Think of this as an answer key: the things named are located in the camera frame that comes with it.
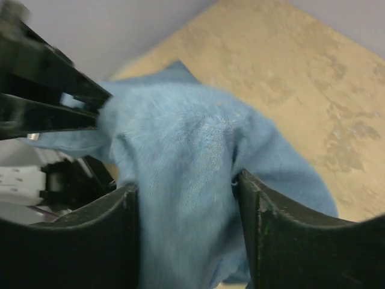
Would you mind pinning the blue pillowcase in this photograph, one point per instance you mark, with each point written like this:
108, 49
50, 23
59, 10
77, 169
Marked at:
183, 143

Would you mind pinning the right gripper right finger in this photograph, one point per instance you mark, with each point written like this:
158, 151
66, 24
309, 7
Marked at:
291, 246

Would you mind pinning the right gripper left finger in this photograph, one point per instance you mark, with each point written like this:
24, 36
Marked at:
96, 246

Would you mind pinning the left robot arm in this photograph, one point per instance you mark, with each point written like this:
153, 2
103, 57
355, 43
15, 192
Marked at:
55, 182

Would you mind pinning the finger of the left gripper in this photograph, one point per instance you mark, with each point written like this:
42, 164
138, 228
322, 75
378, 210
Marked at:
20, 116
33, 69

